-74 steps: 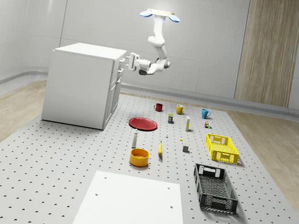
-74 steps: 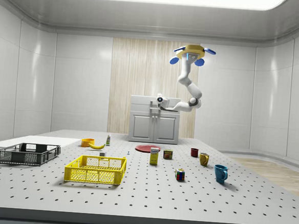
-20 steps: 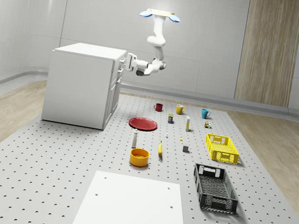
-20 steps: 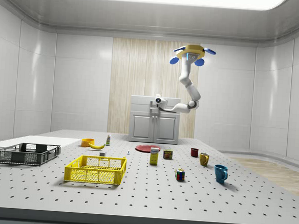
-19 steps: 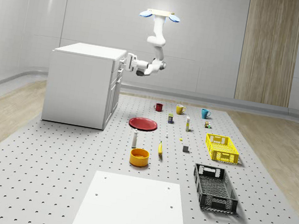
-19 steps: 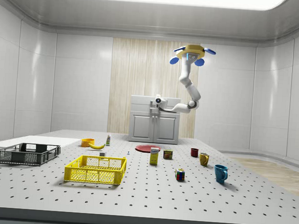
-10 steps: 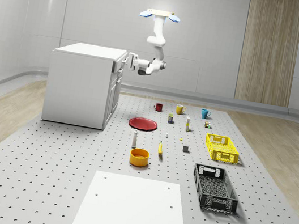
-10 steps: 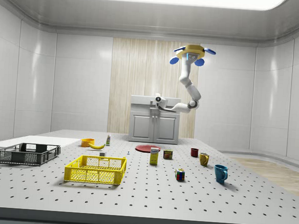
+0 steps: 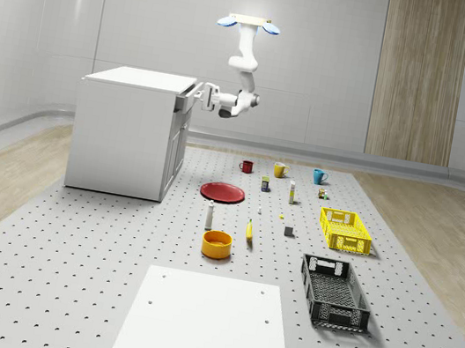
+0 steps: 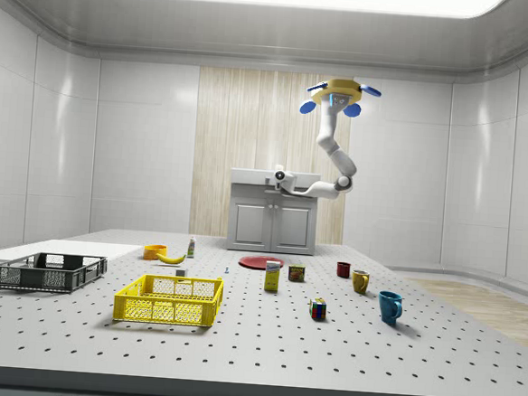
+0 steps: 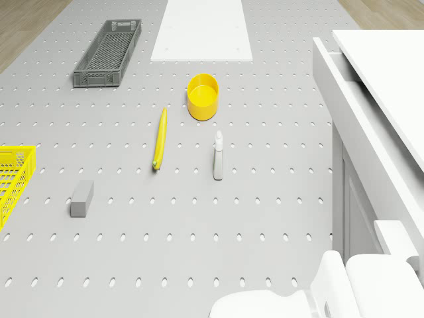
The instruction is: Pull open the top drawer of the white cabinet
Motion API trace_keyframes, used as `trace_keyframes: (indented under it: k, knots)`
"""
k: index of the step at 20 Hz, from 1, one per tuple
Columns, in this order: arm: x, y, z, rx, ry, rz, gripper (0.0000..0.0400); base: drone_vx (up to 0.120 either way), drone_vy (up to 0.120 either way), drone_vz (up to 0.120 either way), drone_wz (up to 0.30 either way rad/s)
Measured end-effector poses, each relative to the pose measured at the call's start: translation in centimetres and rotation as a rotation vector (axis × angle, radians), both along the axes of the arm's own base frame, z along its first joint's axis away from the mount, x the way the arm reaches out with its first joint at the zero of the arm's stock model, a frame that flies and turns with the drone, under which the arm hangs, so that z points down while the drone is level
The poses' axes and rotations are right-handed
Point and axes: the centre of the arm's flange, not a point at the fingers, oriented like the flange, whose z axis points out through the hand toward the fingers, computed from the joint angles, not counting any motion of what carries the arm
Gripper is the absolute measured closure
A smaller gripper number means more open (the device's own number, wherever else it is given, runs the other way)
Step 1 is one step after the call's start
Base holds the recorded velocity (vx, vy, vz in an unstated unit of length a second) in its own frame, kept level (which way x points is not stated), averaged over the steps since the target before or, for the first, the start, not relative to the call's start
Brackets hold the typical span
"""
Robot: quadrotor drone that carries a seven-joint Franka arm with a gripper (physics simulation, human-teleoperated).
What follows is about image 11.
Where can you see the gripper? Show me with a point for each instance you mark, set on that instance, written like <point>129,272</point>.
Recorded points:
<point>415,268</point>

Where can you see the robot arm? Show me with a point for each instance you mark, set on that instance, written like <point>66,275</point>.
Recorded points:
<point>381,288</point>

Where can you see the white cabinet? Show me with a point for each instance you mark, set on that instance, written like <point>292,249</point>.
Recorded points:
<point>391,73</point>

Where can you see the white spray bottle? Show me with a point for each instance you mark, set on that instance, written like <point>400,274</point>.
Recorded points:
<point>218,165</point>

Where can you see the yellow bowl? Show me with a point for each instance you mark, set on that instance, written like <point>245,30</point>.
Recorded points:
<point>202,109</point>

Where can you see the banana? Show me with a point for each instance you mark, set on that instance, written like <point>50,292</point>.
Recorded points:
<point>160,139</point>

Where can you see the white board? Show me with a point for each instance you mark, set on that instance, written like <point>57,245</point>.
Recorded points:
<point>202,33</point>

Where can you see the grey cube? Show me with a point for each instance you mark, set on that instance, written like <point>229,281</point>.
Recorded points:
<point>81,202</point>

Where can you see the dark grey basket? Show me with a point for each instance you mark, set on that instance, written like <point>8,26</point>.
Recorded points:
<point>96,77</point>

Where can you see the yellow basket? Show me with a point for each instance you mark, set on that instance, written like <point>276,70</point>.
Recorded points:
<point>28,165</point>

